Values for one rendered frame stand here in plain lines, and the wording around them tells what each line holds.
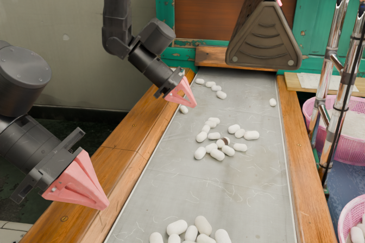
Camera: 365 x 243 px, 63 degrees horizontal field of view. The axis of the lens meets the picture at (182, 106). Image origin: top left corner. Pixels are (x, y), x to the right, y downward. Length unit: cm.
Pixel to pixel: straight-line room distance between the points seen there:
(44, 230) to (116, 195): 13
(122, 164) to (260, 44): 41
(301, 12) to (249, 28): 80
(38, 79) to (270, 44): 25
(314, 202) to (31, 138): 46
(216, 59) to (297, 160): 55
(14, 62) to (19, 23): 205
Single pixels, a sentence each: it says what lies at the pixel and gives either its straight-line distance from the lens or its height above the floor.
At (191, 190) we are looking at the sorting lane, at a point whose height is 74.
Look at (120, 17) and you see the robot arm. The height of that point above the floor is 103.
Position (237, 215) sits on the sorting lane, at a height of 74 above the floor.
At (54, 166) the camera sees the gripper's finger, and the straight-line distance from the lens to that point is 38.
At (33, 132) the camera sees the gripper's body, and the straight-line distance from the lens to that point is 41.
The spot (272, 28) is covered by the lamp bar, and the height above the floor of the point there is 108.
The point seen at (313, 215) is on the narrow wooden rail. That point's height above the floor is 76.
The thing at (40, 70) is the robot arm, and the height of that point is 103.
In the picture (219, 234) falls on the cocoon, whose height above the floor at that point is 76.
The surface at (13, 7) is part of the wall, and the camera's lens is 241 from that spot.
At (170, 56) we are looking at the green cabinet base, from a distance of 119.
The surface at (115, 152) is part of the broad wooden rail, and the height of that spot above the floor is 76.
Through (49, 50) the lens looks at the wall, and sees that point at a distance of 235.
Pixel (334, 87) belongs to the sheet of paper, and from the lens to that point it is 107.
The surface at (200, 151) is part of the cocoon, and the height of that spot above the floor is 76.
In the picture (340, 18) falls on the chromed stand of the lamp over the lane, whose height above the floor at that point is 104.
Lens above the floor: 115
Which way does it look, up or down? 26 degrees down
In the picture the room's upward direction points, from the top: straight up
